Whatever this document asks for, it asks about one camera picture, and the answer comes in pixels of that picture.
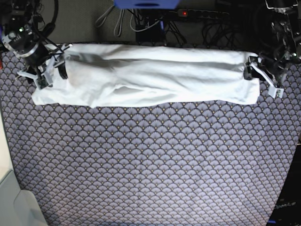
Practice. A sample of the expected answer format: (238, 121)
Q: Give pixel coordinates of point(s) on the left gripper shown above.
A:
(276, 69)

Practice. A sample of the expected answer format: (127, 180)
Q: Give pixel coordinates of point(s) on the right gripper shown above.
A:
(36, 54)

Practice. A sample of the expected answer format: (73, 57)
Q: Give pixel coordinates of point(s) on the white T-shirt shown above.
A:
(108, 75)

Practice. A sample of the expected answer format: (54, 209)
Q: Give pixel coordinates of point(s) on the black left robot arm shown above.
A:
(272, 30)

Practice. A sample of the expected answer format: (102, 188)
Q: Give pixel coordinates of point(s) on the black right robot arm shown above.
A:
(19, 33)

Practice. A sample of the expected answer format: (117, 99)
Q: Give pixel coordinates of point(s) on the black power strip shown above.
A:
(191, 13)

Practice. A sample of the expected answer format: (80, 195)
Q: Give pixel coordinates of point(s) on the blue box overhead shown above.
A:
(146, 4)

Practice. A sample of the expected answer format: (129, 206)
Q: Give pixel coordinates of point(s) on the black box under table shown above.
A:
(153, 34)

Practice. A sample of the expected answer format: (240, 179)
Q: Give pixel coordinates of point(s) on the patterned purple table cloth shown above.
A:
(204, 164)

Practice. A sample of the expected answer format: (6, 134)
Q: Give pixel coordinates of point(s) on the grey plastic bin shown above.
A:
(17, 207)

